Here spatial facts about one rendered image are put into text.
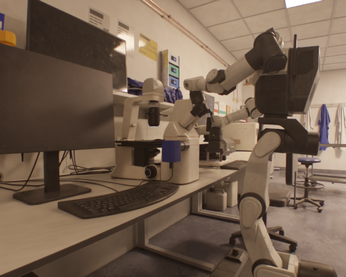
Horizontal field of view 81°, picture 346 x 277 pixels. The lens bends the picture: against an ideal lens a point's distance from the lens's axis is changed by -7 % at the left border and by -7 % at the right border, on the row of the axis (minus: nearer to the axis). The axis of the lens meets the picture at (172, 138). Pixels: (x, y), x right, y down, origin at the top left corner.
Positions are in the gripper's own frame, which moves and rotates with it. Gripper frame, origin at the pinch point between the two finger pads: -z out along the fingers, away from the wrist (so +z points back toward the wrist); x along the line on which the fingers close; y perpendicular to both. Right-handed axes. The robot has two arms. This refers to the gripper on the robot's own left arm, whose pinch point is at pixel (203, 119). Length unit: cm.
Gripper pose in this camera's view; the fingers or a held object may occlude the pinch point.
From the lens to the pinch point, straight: 135.3
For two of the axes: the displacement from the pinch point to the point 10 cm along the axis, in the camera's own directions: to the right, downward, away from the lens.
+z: -2.7, -9.6, -0.7
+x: -8.6, 2.1, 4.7
